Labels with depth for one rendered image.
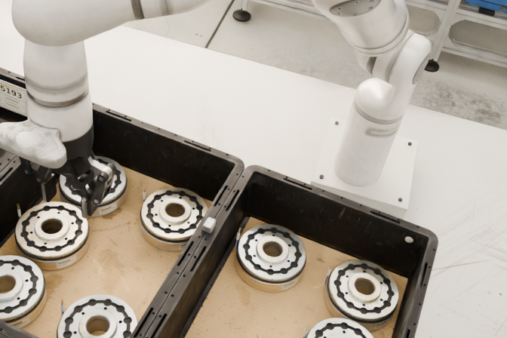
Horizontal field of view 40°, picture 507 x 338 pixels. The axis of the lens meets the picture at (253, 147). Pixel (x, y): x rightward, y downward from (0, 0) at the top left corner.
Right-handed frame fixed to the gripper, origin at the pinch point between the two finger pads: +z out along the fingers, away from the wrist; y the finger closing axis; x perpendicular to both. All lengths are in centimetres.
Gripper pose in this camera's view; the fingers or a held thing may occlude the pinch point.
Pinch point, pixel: (68, 198)
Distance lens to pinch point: 96.7
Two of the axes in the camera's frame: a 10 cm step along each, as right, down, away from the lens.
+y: -9.1, -3.5, 2.1
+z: -1.2, 7.2, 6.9
